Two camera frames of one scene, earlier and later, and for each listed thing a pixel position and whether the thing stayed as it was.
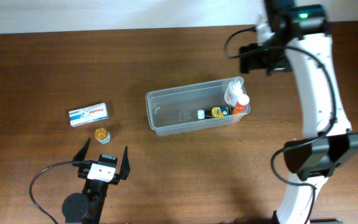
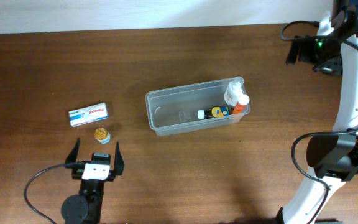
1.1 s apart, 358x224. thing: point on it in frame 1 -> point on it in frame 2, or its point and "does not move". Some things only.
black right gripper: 255,62 -> 333,68
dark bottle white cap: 214,112 does not move
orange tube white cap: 242,100 does not move
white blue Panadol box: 88,114 does not move
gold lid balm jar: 102,135 does not move
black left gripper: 124,170 -> 119,167
